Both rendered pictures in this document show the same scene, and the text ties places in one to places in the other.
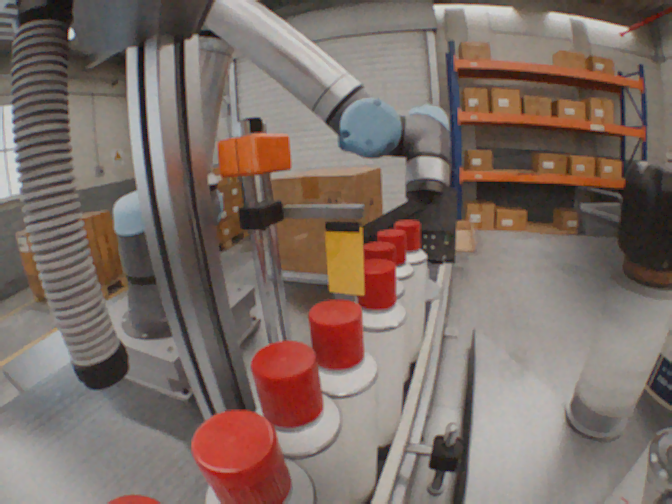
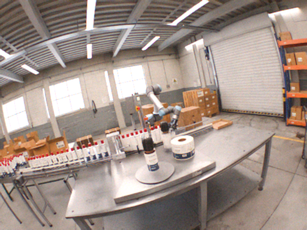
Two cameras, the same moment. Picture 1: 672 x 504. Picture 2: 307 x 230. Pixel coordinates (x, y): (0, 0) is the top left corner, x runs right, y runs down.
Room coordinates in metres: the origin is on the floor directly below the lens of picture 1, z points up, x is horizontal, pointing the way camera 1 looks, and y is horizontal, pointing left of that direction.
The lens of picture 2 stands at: (-0.71, -1.34, 1.50)
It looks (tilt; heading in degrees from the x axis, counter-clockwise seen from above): 10 degrees down; 52
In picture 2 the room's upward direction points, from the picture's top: 12 degrees counter-clockwise
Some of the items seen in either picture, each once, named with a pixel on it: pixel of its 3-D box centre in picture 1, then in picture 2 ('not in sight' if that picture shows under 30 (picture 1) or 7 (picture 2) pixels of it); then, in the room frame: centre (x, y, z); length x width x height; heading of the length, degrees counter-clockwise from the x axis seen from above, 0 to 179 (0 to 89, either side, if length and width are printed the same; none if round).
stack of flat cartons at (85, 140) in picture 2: not in sight; (85, 142); (0.13, 4.22, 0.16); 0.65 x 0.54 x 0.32; 169
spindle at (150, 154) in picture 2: not in sight; (150, 155); (-0.17, -0.50, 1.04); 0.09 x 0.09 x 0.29
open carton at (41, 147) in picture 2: not in sight; (41, 146); (-1.20, 1.71, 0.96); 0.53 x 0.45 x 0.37; 76
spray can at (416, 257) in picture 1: (406, 295); not in sight; (0.38, -0.09, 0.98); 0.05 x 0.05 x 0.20
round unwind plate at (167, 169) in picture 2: not in sight; (154, 171); (-0.17, -0.50, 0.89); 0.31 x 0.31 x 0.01
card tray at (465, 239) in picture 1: (440, 233); (219, 123); (1.14, -0.41, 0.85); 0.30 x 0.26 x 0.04; 157
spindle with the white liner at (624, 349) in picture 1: (638, 309); (166, 136); (0.19, -0.31, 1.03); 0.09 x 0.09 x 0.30
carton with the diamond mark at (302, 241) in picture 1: (334, 215); (189, 117); (0.96, 0.00, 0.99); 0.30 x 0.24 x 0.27; 158
